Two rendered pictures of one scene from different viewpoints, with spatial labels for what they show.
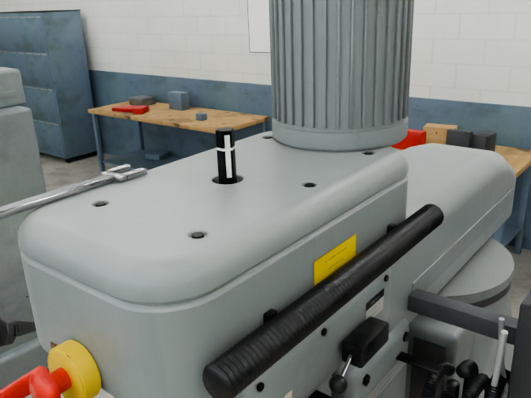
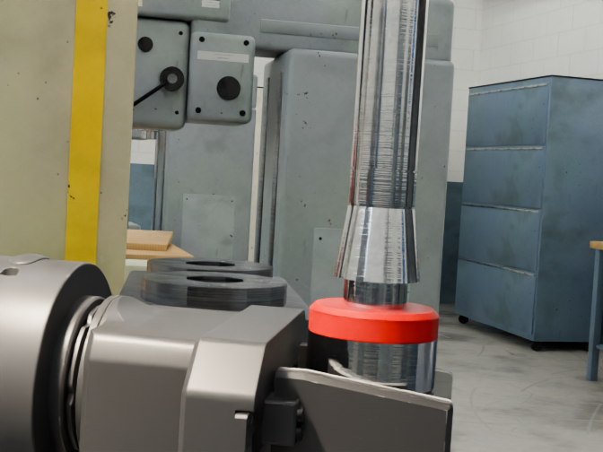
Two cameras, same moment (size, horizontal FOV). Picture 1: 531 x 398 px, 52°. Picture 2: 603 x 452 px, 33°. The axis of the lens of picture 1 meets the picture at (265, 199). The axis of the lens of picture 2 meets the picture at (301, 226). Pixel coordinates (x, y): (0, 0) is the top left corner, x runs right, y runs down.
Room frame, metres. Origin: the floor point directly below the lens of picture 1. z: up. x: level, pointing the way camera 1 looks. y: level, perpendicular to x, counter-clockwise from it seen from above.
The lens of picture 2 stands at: (0.30, -0.15, 1.21)
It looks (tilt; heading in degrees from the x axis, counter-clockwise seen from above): 3 degrees down; 35
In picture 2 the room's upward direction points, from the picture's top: 3 degrees clockwise
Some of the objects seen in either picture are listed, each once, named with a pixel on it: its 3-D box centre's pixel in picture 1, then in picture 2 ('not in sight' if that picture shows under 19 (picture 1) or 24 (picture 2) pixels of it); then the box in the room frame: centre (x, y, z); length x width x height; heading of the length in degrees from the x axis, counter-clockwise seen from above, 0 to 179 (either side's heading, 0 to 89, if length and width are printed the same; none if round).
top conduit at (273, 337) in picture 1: (349, 276); not in sight; (0.55, -0.09, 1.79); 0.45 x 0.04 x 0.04; 141
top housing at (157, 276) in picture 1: (239, 236); not in sight; (0.63, 0.03, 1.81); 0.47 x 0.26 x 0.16; 141
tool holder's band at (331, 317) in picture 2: not in sight; (373, 318); (0.61, 0.04, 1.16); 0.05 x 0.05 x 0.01
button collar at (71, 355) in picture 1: (73, 372); not in sight; (0.44, 0.19, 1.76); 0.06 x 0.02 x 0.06; 51
